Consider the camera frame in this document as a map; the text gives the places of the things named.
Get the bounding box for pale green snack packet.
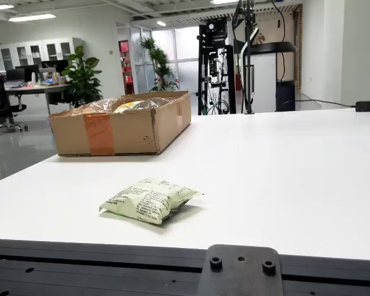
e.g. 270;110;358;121
98;178;204;223

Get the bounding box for yellow snack packet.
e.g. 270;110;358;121
113;101;146;114

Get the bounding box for dark blue bin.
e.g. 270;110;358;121
276;80;296;112

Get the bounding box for brown cardboard box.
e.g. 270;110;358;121
49;89;192;157

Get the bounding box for tall slender potted plant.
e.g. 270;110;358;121
140;36;180;93

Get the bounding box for black pole stand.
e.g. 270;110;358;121
232;0;260;115

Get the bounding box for packets inside box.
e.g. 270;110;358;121
68;96;181;115

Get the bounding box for white kiosk with black top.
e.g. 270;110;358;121
249;41;298;113

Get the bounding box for red display shelf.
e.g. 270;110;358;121
118;39;135;95

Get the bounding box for black equipment rack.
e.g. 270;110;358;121
196;17;237;116

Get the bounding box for broad-leaf potted plant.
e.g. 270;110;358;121
60;45;104;108

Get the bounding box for black mounting plate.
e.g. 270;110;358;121
197;244;284;296

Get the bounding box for black computer monitor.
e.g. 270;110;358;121
15;64;40;81
5;68;26;83
41;59;69;73

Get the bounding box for grey office desk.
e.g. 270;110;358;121
4;83;72;115

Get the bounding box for black office chair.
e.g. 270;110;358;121
0;75;29;136

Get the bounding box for black power cable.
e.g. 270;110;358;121
282;98;357;108

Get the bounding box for black hanging cable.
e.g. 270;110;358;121
271;0;287;81

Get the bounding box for black aluminium rail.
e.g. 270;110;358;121
0;238;370;296

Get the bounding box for white glass-door wall cabinets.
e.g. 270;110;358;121
0;37;83;72

